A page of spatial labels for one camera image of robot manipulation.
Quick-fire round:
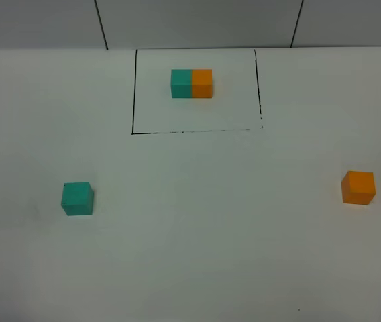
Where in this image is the teal template block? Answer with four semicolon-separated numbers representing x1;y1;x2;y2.
170;69;193;99

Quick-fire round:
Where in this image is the orange template block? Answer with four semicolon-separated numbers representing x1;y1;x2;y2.
192;69;213;99

